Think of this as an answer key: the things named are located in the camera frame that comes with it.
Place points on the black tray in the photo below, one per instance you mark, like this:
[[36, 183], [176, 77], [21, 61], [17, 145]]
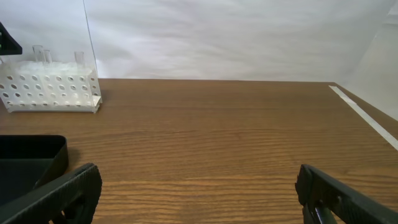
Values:
[[31, 149]]

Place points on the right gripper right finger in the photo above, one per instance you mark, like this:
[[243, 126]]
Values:
[[342, 199]]

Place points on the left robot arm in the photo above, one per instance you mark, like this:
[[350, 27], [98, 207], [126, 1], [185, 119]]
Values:
[[7, 45]]

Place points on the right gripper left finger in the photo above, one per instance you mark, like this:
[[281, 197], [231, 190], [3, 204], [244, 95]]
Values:
[[46, 202]]

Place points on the white test tube rack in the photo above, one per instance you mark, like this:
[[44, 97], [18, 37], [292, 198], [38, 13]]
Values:
[[46, 90]]

